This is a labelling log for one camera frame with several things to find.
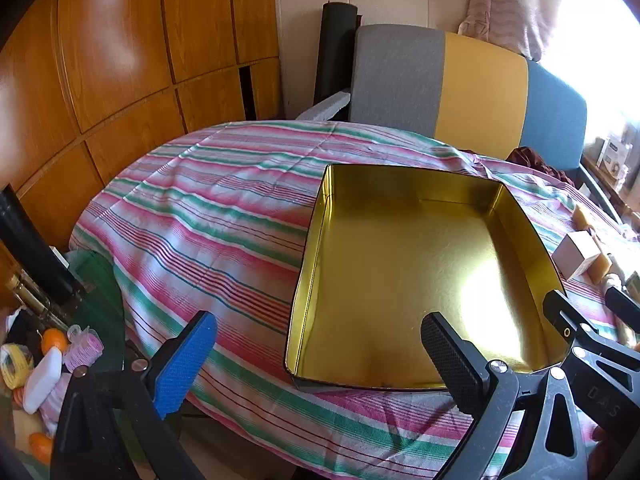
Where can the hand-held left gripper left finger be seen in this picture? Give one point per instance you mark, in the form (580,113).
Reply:
(185,365)

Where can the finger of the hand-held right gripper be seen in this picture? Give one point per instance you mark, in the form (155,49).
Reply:
(565,317)
(625,307)

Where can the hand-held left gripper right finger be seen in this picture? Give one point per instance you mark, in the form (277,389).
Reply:
(447,360)

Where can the sponge cake block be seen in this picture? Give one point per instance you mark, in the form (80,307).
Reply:
(600,266)

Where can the white carton box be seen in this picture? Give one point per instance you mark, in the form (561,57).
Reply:
(575,255)

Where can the gold metal tin box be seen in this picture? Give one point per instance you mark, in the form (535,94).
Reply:
(400,285)

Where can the person's right hand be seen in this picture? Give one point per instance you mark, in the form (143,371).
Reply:
(598,452)

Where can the small sponge cake piece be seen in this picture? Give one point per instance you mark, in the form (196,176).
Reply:
(582,216)

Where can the pink ribbon spool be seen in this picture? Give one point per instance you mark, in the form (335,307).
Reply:
(82,350)

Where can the green glass side table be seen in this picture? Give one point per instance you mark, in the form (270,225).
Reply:
(100,300)

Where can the orange fruit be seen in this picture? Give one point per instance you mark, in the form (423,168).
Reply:
(54,341)
(40,447)

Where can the white printed carton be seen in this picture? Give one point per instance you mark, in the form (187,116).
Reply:
(614,152)

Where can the striped tablecloth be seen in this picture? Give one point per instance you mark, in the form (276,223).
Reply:
(200,210)

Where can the dark red cloth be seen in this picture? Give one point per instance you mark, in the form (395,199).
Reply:
(537,162)

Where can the yellow yarn ball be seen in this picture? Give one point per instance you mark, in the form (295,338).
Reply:
(14,366)

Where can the black stand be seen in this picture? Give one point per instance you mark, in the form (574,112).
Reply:
(35,250)

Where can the grey yellow blue chair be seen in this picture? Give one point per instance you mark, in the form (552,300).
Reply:
(480,90)

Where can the pale patterned hanging cloth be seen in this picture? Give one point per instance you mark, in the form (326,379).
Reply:
(505,5)

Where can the black rolled mat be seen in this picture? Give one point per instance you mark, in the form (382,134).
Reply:
(335,50)

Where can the wooden panelled wardrobe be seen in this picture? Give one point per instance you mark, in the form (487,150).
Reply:
(125,35)

